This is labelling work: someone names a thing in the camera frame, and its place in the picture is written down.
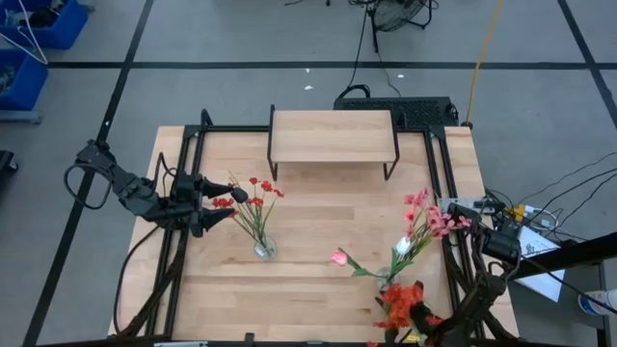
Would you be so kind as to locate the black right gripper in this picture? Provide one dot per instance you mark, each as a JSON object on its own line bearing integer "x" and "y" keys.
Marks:
{"x": 436, "y": 332}

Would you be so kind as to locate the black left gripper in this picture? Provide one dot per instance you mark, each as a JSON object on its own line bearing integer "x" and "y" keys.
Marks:
{"x": 188, "y": 202}

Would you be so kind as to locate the red artificial flower bunch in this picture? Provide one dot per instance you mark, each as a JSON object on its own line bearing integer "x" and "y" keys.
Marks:
{"x": 254, "y": 201}
{"x": 400, "y": 301}

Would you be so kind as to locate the dark artificial tulip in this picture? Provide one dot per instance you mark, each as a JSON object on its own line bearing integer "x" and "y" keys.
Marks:
{"x": 239, "y": 195}

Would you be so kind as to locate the clear cut-glass vase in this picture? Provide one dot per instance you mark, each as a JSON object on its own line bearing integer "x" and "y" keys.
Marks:
{"x": 265, "y": 249}
{"x": 385, "y": 279}

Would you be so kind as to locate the pink artificial tulip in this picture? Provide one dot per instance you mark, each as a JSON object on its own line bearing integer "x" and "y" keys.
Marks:
{"x": 339, "y": 258}

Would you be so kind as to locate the pink artificial blossom spray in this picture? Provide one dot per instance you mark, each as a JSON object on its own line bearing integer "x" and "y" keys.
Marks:
{"x": 434, "y": 219}

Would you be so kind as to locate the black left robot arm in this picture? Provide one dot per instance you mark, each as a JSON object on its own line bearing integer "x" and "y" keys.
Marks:
{"x": 135, "y": 195}

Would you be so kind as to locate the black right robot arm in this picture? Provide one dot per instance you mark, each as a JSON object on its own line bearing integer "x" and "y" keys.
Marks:
{"x": 501, "y": 246}

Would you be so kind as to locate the wooden shelf with black legs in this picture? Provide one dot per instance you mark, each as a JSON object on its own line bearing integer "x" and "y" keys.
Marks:
{"x": 332, "y": 137}

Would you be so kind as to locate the yellow tag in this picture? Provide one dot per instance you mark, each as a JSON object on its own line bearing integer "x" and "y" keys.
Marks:
{"x": 412, "y": 338}

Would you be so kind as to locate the black table clamp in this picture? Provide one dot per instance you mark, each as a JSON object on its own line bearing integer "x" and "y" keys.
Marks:
{"x": 389, "y": 338}
{"x": 249, "y": 337}

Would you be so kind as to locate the white printed box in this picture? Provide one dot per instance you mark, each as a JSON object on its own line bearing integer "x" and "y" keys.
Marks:
{"x": 547, "y": 288}

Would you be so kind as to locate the white power strip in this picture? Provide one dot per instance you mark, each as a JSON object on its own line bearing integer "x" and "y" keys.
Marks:
{"x": 542, "y": 217}

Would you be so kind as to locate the black beam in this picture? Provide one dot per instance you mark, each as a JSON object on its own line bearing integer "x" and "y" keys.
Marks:
{"x": 578, "y": 251}

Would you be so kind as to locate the blue white bottle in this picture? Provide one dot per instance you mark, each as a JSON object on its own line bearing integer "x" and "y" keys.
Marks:
{"x": 598, "y": 302}

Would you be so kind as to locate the black perforated case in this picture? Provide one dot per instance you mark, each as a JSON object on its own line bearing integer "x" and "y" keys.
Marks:
{"x": 419, "y": 112}

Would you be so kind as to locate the grey bin platform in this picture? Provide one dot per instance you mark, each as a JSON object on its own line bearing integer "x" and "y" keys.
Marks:
{"x": 19, "y": 116}

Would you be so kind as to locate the blue plastic bin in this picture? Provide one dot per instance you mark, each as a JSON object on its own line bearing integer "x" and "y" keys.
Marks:
{"x": 48, "y": 29}
{"x": 24, "y": 82}

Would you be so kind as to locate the black floor fan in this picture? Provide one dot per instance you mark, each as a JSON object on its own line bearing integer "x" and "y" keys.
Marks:
{"x": 395, "y": 17}

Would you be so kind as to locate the black aluminium table frame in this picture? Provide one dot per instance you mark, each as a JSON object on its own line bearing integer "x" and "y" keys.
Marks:
{"x": 231, "y": 128}

